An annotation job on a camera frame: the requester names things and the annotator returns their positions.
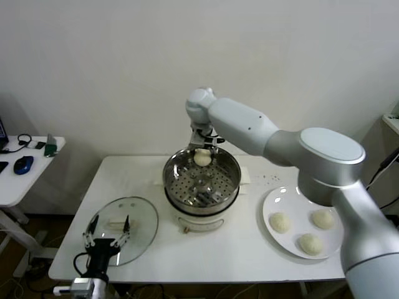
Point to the green upright gadget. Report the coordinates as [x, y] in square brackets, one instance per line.
[50, 148]

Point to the round glass pot lid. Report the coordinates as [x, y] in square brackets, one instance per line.
[143, 218]

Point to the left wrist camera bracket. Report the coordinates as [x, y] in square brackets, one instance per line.
[82, 285]

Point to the small dark phone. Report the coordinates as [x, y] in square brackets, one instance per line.
[40, 145]

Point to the white shelf table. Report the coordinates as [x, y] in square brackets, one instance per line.
[392, 124]

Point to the perforated steel steamer basket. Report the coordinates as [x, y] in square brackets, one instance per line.
[218, 183]

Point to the white electric cooker pot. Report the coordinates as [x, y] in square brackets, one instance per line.
[202, 222]

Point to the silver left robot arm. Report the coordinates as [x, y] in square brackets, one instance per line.
[99, 289]

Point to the white steamed baozi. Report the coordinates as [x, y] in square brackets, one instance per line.
[322, 219]
[280, 222]
[310, 244]
[202, 159]

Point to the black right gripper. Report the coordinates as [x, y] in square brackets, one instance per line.
[202, 138]

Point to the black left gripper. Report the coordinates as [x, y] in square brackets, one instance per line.
[99, 247]

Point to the large white plate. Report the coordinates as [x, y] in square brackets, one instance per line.
[280, 202]

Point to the flat black device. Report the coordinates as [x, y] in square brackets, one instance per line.
[2, 168]

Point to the laptop computer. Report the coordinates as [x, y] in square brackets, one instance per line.
[2, 134]

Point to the blue computer mouse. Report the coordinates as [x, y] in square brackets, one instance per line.
[23, 165]

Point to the white side table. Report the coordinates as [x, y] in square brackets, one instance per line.
[18, 187]

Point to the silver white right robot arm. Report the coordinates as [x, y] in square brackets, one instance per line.
[243, 124]

